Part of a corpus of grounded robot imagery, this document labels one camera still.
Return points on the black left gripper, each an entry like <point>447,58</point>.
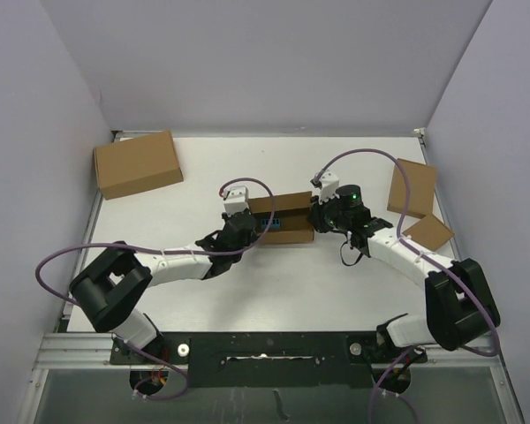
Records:
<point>253,236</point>

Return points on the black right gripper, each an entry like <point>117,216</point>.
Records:
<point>316,213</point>

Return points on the blue plastic rack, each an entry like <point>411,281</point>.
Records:
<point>271,223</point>

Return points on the cardboard box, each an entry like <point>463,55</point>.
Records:
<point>290,221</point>
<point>137,165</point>
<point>430,232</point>
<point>422,179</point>

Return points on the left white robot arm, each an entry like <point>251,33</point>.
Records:
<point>110,287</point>

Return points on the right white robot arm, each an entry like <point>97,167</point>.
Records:
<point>459,306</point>

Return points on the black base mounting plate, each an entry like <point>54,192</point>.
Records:
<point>276,360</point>

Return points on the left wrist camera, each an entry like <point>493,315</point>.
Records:
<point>235,199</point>

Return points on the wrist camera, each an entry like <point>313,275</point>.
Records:
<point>327,182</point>
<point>235,199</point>

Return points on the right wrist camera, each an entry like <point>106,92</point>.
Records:
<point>327,182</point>

